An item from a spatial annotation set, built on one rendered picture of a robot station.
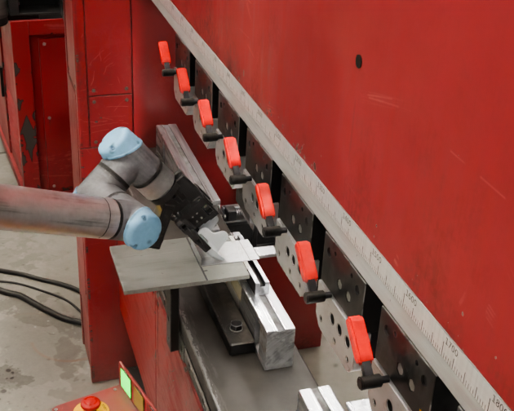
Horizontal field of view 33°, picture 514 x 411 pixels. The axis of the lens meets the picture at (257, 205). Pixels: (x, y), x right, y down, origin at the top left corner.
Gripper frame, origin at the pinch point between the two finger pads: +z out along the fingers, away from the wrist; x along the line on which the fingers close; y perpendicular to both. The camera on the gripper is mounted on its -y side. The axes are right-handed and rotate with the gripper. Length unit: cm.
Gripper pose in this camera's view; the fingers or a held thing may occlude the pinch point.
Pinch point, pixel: (213, 251)
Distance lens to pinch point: 186.9
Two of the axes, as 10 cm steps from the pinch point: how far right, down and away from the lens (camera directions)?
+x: -3.0, -4.6, 8.3
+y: 7.6, -6.5, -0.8
